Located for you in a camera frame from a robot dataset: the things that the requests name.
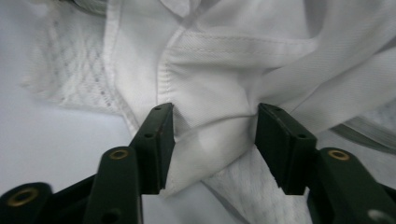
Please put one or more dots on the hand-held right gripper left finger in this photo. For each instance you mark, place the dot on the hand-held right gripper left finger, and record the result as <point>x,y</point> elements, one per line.
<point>152,155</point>

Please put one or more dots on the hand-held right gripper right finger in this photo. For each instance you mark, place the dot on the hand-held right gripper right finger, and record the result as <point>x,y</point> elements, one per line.
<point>286,149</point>

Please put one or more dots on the white garment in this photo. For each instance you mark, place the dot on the white garment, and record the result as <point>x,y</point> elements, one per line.
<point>211,77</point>

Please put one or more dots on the white mesh laundry bag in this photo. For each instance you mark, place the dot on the white mesh laundry bag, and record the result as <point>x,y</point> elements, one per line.
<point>74,62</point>

